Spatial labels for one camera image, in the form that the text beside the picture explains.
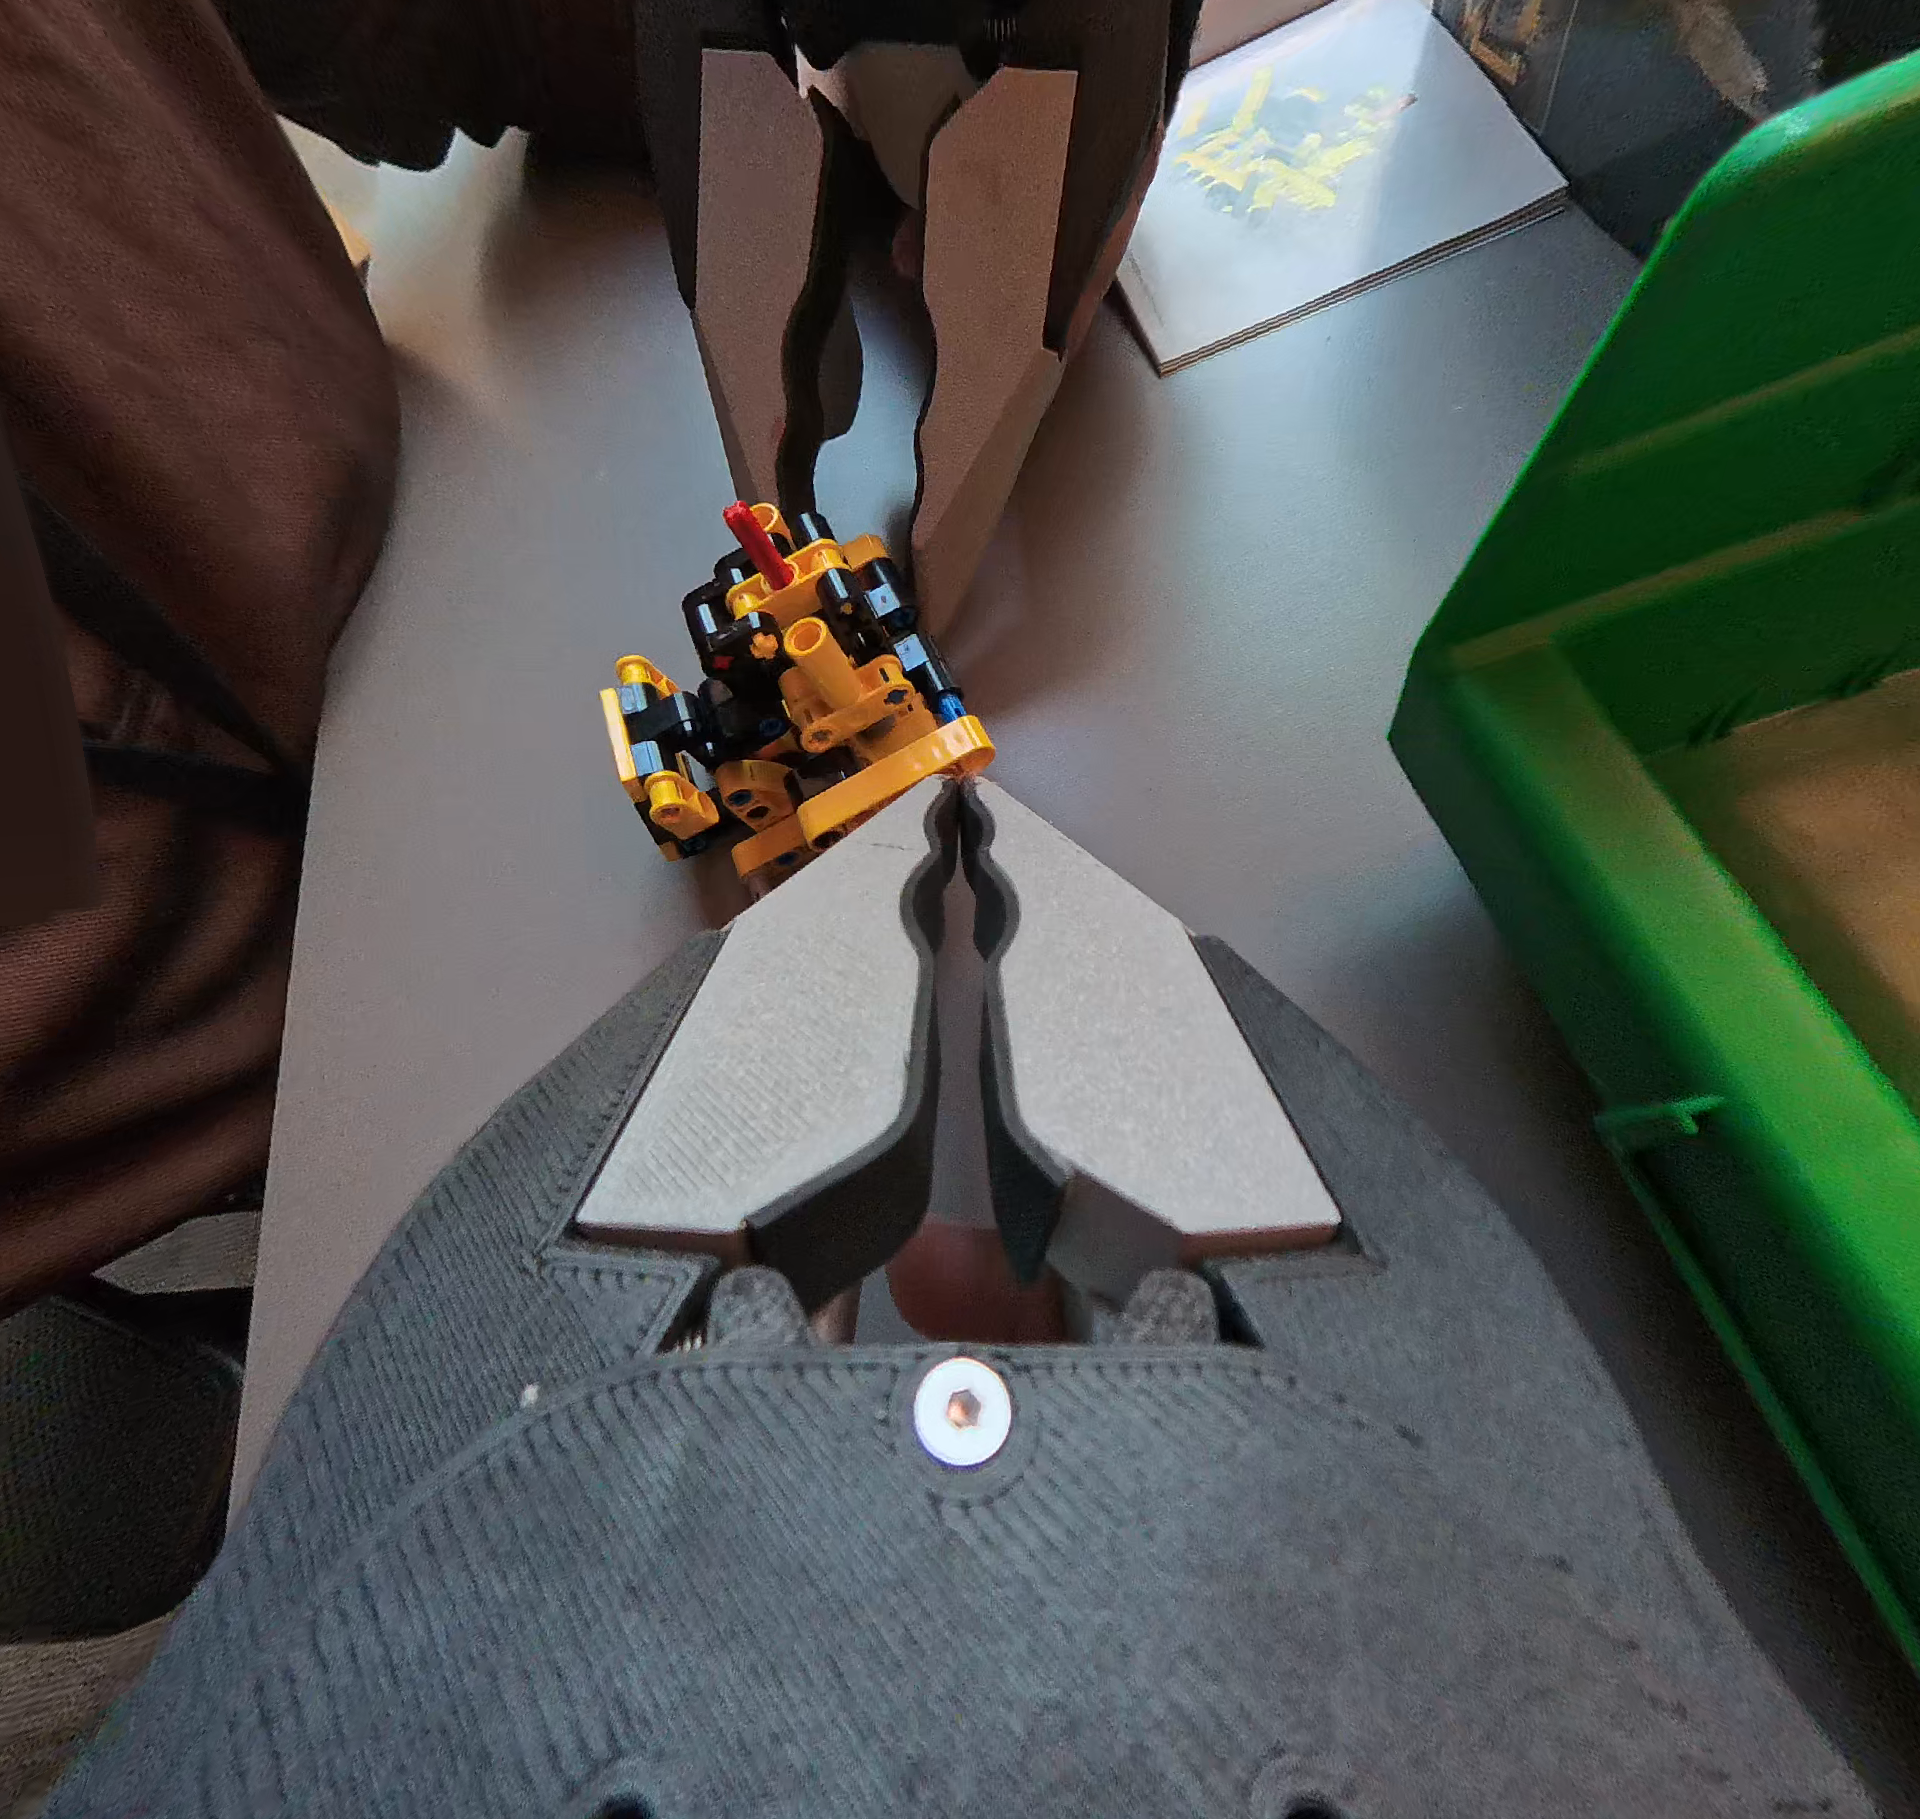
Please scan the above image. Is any yellow and black lego model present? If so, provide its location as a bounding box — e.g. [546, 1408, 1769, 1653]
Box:
[600, 498, 998, 883]

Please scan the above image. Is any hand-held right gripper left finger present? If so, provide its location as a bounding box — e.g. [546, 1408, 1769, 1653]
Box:
[575, 779, 954, 1319]

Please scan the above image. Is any person's brown clothing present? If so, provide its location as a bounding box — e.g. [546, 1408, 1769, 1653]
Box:
[0, 0, 402, 1312]

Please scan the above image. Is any green plastic bin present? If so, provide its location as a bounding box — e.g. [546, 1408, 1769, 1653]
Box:
[1388, 49, 1920, 1671]

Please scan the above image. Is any black mesh chair seat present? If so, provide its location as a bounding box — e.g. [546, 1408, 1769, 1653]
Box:
[0, 1294, 249, 1641]

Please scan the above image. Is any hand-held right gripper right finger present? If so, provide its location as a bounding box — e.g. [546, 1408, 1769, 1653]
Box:
[958, 777, 1343, 1285]

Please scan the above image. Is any lego instruction booklet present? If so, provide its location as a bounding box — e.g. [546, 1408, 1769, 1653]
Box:
[1112, 0, 1571, 377]

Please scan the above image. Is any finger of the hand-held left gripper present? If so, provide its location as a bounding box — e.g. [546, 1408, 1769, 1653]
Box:
[694, 45, 868, 512]
[908, 66, 1085, 628]

